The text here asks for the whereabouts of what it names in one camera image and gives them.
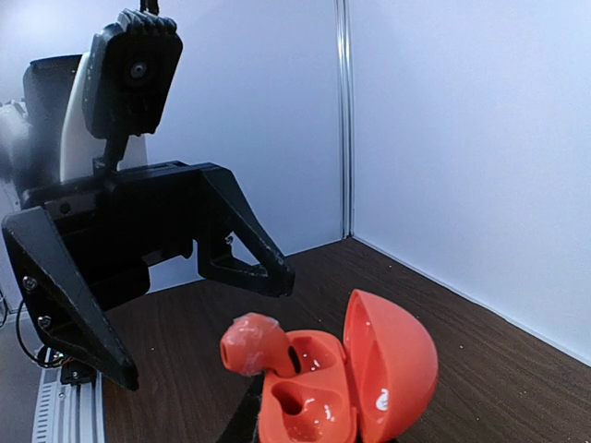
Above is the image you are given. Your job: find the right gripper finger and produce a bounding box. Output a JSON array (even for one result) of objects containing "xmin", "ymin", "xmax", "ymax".
[{"xmin": 217, "ymin": 374, "xmax": 264, "ymax": 443}]

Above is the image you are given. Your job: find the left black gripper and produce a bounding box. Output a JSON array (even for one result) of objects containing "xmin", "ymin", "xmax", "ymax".
[{"xmin": 2, "ymin": 162, "xmax": 295, "ymax": 390}]

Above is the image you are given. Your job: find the orange round case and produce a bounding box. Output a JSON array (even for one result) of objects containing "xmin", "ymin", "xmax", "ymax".
[{"xmin": 258, "ymin": 290, "xmax": 439, "ymax": 442}]

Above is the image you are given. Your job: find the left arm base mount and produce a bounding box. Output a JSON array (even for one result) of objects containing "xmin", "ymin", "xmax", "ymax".
[{"xmin": 35, "ymin": 345, "xmax": 97, "ymax": 386}]

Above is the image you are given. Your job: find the front aluminium rail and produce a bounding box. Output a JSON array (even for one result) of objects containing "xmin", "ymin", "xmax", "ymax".
[{"xmin": 31, "ymin": 368, "xmax": 105, "ymax": 443}]

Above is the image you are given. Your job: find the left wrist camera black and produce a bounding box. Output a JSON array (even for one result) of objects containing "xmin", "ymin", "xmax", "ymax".
[{"xmin": 82, "ymin": 8, "xmax": 183, "ymax": 139}]

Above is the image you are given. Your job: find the right aluminium frame post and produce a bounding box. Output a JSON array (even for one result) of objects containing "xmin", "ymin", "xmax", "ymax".
[{"xmin": 334, "ymin": 0, "xmax": 355, "ymax": 239}]

